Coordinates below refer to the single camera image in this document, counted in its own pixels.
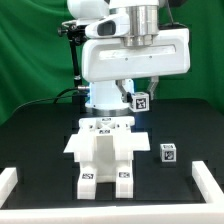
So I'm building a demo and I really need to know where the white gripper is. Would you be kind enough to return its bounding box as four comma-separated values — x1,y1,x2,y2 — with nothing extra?
82,28,190,103

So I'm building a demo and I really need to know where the white chair seat part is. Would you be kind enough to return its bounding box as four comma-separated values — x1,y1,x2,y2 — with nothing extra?
72,129,133,183

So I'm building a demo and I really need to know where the white chair back part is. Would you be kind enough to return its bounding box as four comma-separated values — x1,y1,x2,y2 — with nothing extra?
79,116,135,134

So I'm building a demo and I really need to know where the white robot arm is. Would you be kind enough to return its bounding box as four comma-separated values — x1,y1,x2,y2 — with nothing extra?
67,0,190,113

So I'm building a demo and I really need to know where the white sheet with tags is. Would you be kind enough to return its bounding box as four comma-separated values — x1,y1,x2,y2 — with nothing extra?
64,132,150,154

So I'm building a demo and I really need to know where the green backdrop curtain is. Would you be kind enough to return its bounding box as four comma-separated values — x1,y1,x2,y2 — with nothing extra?
0,0,224,124

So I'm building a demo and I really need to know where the white block far left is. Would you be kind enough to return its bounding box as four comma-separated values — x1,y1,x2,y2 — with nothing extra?
0,167,18,208

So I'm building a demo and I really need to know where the black camera stand pole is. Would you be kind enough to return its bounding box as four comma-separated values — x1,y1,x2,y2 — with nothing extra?
69,37,86,113

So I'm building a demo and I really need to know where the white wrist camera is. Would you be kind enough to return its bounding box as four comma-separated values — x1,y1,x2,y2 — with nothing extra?
85,13,130,39

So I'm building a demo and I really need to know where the black cable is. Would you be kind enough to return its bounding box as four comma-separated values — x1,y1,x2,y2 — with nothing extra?
13,87,89,113

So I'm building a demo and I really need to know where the white frame border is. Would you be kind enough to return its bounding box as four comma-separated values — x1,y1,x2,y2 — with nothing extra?
0,161,224,224

